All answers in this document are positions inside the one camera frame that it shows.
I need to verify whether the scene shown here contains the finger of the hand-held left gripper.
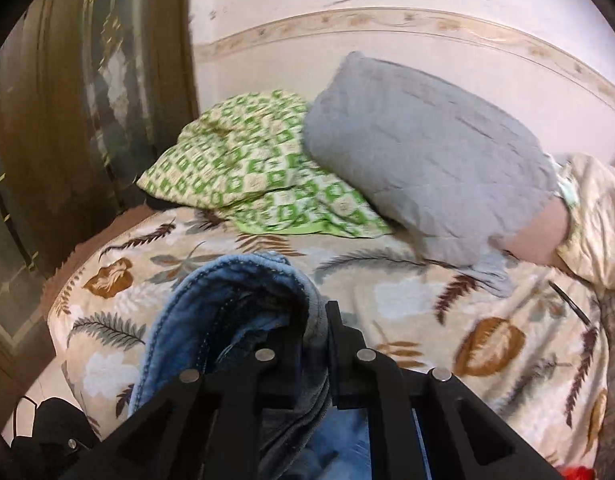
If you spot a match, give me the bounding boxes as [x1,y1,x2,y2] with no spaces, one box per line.
[32,398,101,462]

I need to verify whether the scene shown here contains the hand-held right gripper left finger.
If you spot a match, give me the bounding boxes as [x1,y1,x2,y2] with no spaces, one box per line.
[58,319,307,480]

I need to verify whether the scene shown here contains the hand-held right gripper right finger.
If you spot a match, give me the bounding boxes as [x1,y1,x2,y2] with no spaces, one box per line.
[326,301,564,480]

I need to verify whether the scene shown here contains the blue denim pants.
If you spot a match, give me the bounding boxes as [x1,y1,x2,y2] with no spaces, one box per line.
[129,251,429,480]

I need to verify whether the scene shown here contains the leaf print blanket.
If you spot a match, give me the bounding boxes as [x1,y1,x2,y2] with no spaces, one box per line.
[46,204,611,472]

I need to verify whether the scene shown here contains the green checkered quilt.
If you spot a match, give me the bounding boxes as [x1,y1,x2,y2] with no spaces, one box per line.
[136,89,395,239]

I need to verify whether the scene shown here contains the grey quilted pillow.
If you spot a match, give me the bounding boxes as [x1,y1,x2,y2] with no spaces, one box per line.
[302,51,571,297]

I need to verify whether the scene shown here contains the beige bolster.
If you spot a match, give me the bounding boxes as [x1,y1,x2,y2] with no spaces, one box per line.
[506,199,569,269]

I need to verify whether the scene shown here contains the thin black stick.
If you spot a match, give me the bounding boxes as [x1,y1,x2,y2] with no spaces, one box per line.
[549,281,591,324]

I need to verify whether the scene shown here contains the red shiny plastic bag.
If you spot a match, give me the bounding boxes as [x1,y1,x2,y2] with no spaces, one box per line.
[561,465,601,480]

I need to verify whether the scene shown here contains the pale green printed cloth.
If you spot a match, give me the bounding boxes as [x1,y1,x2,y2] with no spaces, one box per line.
[551,156,579,208]

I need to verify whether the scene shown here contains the cream crumpled cloth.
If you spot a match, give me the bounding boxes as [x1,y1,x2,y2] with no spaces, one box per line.
[554,153,615,292]

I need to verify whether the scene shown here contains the dark wooden door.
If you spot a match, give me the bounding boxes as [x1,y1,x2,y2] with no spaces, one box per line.
[0,0,200,411]

